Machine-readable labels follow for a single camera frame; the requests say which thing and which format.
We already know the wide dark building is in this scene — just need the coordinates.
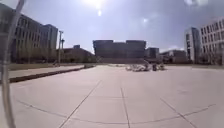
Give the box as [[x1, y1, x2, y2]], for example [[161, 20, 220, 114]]
[[92, 39, 147, 65]]

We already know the pale concrete paved plaza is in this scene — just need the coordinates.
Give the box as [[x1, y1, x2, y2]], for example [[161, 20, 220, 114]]
[[0, 64, 224, 128]]

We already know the group of pale objects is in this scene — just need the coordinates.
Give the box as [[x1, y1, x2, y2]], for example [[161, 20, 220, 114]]
[[124, 60, 167, 72]]

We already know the low dark building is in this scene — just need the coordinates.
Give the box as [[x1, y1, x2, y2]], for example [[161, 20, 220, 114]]
[[61, 44, 96, 64]]

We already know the small dark building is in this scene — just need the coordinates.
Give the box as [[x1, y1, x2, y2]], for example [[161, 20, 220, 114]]
[[144, 47, 160, 64]]

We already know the lamp pole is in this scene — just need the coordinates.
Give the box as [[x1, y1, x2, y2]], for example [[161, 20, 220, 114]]
[[57, 30, 65, 66]]

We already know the low grey building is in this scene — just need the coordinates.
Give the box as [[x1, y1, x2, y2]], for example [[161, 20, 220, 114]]
[[159, 49, 188, 65]]

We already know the dark low kerb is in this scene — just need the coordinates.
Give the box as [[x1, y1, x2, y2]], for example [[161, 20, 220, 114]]
[[0, 64, 96, 84]]

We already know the tall grey-white building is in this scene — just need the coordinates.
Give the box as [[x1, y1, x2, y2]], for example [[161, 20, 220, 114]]
[[184, 27, 203, 64]]

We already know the large grey building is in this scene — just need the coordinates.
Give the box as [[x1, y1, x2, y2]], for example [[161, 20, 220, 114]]
[[0, 3, 59, 64]]

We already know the white building with windows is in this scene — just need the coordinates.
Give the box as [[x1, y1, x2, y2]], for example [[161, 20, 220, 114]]
[[199, 17, 224, 66]]

